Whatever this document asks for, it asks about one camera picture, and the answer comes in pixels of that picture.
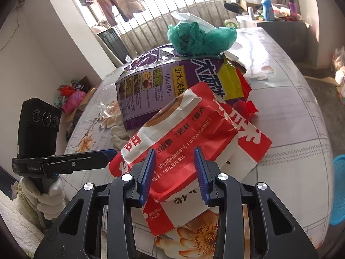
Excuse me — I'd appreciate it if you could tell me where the black tray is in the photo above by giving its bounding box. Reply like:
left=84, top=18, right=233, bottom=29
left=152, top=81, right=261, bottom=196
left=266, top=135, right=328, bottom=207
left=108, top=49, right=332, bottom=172
left=224, top=2, right=244, bottom=14

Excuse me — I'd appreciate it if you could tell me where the cardboard box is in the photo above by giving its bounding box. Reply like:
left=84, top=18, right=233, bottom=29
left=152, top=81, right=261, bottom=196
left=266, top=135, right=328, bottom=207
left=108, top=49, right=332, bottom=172
left=237, top=0, right=263, bottom=13

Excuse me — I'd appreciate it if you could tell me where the white floor plastic bag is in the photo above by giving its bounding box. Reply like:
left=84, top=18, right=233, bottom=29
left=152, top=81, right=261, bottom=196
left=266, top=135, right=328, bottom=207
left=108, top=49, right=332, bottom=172
left=331, top=46, right=345, bottom=87

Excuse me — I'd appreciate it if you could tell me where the blue detergent bottle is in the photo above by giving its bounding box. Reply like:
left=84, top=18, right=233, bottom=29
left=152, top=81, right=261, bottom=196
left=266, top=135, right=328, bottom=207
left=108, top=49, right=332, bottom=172
left=261, top=0, right=276, bottom=21

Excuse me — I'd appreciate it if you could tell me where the hanging brown jacket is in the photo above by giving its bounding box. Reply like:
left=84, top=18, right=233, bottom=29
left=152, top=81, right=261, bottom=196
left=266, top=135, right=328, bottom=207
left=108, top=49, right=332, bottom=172
left=90, top=0, right=119, bottom=27

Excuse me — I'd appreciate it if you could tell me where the green plastic bag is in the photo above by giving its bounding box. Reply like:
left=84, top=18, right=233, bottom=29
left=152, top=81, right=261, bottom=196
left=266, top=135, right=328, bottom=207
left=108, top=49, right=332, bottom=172
left=168, top=22, right=238, bottom=57

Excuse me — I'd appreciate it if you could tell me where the purple cup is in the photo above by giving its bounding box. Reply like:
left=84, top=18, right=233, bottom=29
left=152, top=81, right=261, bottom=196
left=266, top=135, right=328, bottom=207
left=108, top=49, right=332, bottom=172
left=288, top=2, right=300, bottom=17

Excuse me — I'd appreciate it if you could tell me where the pink plastic bag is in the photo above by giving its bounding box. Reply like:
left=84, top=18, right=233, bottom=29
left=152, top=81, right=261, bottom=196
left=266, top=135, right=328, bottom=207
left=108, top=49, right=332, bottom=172
left=63, top=90, right=87, bottom=114

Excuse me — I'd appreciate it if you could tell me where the red foil wrapper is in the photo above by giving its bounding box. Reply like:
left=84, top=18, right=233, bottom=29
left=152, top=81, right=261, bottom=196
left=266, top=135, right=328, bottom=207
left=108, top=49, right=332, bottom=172
left=234, top=69, right=260, bottom=120

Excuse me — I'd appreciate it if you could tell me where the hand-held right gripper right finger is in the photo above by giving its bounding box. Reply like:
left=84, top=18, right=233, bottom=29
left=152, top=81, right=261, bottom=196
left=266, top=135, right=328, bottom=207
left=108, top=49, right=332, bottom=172
left=193, top=146, right=316, bottom=259

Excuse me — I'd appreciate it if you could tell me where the red white paper bag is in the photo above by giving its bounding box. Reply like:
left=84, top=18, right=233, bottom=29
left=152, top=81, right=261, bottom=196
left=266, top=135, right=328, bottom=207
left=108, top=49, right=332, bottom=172
left=109, top=81, right=272, bottom=238

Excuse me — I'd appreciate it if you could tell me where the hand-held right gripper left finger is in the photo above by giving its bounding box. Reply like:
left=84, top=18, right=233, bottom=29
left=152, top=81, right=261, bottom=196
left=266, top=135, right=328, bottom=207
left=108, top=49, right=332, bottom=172
left=34, top=148, right=157, bottom=259

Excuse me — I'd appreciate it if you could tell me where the person's left hand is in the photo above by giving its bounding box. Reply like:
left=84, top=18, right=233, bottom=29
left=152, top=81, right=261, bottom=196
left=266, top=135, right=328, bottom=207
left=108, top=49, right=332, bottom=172
left=36, top=180, right=66, bottom=221

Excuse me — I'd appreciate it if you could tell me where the red crumpled bag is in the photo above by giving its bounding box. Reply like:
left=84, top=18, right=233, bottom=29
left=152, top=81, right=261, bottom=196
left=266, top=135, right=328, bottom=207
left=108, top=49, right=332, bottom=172
left=58, top=85, right=74, bottom=98

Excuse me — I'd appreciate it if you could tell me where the metal balcony railing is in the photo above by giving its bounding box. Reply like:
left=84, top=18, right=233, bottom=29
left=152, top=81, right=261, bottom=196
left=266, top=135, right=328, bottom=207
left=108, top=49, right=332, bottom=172
left=117, top=0, right=243, bottom=57

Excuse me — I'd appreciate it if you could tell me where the dark grey cabinet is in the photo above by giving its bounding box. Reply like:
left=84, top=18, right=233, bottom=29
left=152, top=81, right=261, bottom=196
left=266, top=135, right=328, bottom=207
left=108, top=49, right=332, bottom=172
left=256, top=20, right=320, bottom=69

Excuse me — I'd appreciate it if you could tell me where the black crate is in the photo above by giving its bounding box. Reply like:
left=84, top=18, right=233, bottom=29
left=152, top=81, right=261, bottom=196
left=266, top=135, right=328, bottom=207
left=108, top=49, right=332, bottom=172
left=97, top=27, right=130, bottom=66

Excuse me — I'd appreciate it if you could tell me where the white cloth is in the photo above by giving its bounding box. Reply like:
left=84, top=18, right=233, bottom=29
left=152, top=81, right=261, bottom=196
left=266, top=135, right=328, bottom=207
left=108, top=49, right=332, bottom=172
left=110, top=115, right=130, bottom=148

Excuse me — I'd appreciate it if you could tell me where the black printed box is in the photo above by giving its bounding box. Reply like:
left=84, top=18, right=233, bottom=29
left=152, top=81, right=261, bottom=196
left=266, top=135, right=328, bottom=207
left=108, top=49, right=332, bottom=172
left=71, top=77, right=91, bottom=92

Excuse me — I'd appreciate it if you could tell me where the clear plastic bag red print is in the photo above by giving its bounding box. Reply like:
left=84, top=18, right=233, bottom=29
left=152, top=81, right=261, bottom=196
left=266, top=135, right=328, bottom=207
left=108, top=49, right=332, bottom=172
left=93, top=98, right=119, bottom=120

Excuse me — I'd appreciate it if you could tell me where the white appliance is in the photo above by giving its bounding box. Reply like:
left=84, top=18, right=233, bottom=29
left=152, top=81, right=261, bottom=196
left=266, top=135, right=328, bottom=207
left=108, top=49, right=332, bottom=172
left=237, top=15, right=267, bottom=29

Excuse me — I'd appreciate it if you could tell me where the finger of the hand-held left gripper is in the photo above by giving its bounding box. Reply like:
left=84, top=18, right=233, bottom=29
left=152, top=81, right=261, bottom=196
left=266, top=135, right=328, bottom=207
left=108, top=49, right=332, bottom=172
left=42, top=149, right=118, bottom=175

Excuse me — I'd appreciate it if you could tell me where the blue plastic basket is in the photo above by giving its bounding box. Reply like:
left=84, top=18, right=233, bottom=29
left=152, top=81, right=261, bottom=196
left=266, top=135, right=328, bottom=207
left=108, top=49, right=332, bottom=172
left=329, top=154, right=345, bottom=226

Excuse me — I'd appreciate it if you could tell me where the purple snack bag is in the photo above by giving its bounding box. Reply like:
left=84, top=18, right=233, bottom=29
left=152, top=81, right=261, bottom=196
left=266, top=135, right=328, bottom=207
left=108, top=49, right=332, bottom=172
left=115, top=44, right=252, bottom=131

